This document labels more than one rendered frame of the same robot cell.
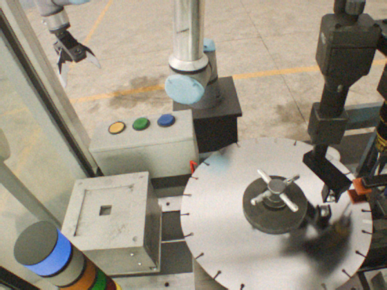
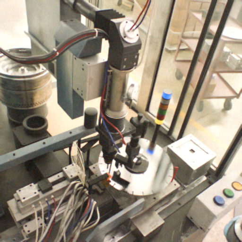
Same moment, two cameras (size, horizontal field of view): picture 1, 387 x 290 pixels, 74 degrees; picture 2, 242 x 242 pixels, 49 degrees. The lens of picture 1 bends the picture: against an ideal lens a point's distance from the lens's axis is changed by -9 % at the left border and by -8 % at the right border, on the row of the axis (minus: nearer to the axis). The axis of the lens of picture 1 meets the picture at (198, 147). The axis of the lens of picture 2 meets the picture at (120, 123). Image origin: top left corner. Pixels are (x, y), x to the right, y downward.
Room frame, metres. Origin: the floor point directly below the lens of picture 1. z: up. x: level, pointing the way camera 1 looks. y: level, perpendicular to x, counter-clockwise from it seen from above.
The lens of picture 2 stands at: (0.71, -0.77, 1.84)
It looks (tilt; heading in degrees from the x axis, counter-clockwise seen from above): 41 degrees down; 132
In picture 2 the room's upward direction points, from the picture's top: 9 degrees clockwise
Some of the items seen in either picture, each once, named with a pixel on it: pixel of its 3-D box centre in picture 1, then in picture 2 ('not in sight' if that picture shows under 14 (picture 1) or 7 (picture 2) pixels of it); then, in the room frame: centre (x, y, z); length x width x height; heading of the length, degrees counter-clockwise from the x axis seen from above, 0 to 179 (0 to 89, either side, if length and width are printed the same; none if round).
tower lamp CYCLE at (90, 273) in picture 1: (73, 271); (164, 104); (0.12, 0.17, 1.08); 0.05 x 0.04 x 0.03; 176
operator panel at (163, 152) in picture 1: (147, 147); (219, 200); (0.57, 0.14, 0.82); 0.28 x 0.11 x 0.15; 86
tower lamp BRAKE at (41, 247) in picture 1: (43, 248); (167, 94); (0.12, 0.17, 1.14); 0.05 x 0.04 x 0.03; 176
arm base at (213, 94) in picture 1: (203, 85); not in sight; (0.87, -0.06, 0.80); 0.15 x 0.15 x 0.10
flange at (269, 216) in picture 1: (274, 199); (136, 160); (0.25, -0.11, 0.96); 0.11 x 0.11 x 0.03
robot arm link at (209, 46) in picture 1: (198, 59); not in sight; (0.86, -0.05, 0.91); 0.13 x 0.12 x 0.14; 158
